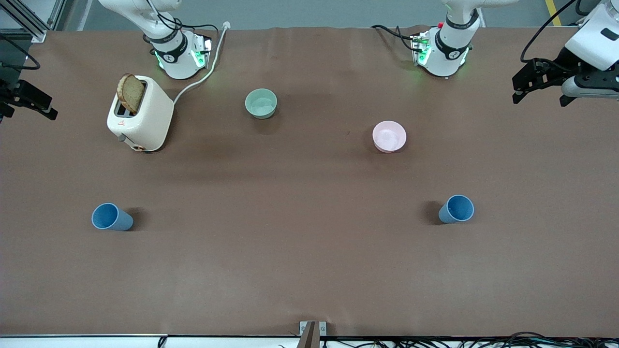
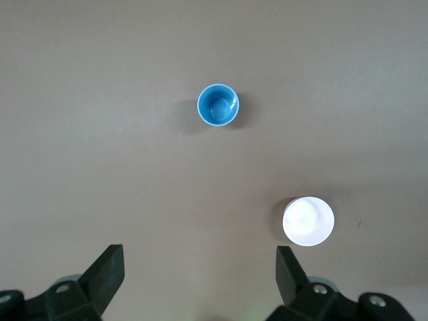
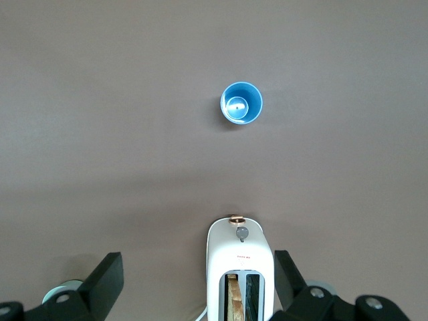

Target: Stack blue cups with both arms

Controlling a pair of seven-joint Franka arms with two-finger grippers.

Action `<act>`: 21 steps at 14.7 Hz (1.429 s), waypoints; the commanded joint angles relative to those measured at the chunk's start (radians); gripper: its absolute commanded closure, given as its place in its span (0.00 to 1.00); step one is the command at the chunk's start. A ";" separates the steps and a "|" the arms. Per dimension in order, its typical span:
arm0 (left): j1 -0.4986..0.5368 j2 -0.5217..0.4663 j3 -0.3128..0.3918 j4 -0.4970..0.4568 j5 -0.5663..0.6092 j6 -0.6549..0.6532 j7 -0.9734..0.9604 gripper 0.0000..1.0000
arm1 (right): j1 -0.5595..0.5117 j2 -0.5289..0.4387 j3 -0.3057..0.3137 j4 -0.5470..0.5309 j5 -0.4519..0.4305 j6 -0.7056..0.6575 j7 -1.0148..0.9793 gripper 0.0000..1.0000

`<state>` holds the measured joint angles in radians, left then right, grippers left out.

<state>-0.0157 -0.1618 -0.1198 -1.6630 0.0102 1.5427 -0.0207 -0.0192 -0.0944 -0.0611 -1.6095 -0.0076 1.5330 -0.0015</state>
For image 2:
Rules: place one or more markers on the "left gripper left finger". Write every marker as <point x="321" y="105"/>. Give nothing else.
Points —
<point x="103" y="277"/>

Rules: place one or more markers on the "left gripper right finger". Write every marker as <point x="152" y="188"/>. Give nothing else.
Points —
<point x="291" y="277"/>

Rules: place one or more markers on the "blue plastic cup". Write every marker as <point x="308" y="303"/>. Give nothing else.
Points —
<point x="219" y="108"/>

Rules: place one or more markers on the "pink bowl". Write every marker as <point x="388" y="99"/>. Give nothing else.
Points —
<point x="307" y="220"/>

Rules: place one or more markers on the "brown table cover sheet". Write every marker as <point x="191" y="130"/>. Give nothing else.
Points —
<point x="100" y="100"/>

